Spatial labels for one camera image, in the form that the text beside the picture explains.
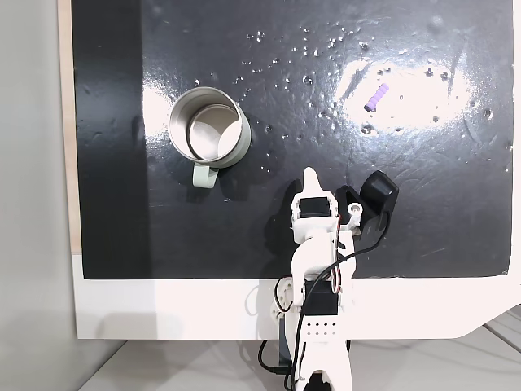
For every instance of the black rubber mat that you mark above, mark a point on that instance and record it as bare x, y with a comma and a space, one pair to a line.
285, 102

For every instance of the black camera box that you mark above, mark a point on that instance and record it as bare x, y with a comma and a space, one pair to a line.
378, 189

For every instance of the purple ribbed pen grip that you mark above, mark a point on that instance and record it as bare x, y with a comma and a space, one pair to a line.
376, 97

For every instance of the pale green steel-rimmed mug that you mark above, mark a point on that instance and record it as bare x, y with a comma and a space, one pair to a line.
211, 136

